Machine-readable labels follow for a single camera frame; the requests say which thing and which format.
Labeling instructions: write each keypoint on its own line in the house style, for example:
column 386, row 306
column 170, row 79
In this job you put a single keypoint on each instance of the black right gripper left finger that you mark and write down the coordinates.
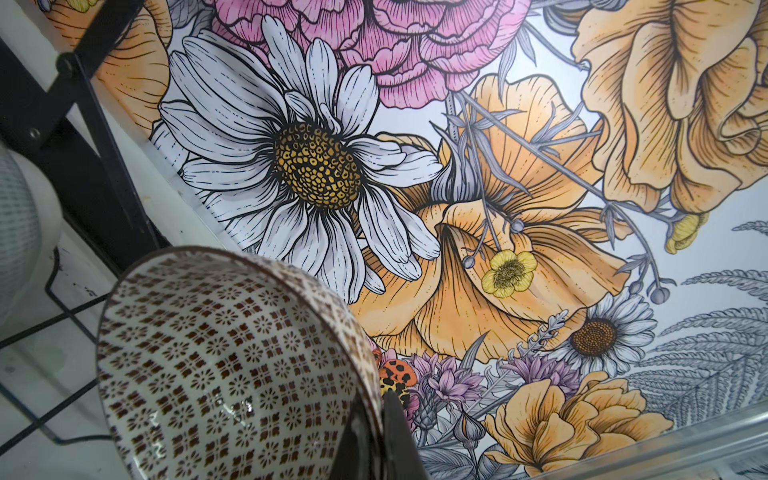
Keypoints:
column 356, row 457

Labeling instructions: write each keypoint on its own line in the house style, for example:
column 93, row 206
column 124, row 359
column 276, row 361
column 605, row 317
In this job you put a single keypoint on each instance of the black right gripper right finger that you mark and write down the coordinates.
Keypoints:
column 402, row 461

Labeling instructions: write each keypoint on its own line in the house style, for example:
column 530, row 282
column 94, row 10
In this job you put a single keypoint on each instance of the brown patterned ceramic bowl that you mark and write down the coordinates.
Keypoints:
column 214, row 365

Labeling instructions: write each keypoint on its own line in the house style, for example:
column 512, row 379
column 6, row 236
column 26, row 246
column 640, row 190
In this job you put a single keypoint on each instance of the mint green ceramic bowl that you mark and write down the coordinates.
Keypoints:
column 31, row 225

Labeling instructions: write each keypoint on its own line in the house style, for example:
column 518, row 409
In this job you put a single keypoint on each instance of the black wire dish rack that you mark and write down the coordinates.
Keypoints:
column 64, row 131

